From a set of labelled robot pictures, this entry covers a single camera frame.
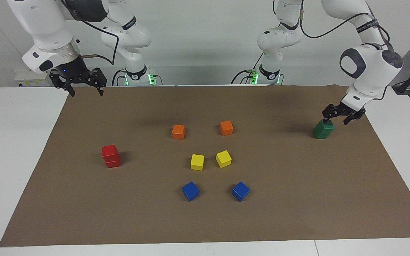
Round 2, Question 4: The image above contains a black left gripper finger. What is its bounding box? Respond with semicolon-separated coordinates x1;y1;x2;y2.
322;104;339;124
343;109;366;125

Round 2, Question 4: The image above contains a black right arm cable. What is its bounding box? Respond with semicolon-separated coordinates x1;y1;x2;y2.
61;0;120;65

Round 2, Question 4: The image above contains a black right base cable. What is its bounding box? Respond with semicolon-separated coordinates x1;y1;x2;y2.
111;69;128;87

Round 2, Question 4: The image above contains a red wooden cube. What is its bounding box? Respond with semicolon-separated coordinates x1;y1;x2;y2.
104;155;121;169
101;145;119;160

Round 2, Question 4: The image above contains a yellow wooden cube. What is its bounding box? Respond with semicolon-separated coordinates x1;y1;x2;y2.
216;150;232;168
190;154;205;171

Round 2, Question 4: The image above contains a black base cable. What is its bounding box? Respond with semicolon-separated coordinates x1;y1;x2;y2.
230;53;262;85
111;69;128;87

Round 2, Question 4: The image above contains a white yellow-labelled power strip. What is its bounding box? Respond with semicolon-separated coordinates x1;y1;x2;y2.
14;69;54;88

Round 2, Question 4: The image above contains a black left base cable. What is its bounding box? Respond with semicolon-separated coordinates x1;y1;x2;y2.
230;53;262;85

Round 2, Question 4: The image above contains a green wooden cube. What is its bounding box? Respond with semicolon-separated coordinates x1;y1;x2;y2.
316;119;335;133
313;127;333;139

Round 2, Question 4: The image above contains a blue wooden cube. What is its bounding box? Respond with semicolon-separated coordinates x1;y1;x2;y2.
231;182;251;202
182;181;200;202

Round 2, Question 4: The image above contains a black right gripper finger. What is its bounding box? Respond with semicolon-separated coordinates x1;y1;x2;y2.
49;71;76;97
90;67;107;96

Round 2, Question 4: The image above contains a brown paper table mat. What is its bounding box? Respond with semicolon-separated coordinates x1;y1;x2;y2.
0;84;410;247

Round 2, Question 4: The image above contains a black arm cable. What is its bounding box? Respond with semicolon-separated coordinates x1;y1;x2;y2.
61;0;120;65
273;0;391;52

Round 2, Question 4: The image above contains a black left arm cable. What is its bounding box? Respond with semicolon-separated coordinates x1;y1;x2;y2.
273;0;391;52

